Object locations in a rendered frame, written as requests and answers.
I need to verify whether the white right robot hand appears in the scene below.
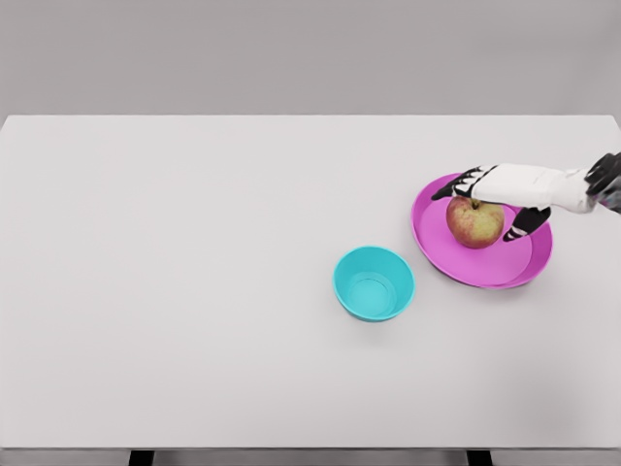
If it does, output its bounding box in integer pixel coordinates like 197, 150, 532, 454
432, 163, 557, 243

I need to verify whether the red yellow apple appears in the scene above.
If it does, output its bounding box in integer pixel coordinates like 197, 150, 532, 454
445, 196, 506, 250

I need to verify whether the pink plate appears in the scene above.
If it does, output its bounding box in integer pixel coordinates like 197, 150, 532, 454
410, 172, 554, 291

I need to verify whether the blue bowl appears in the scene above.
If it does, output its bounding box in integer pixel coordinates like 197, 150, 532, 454
332, 246, 417, 323

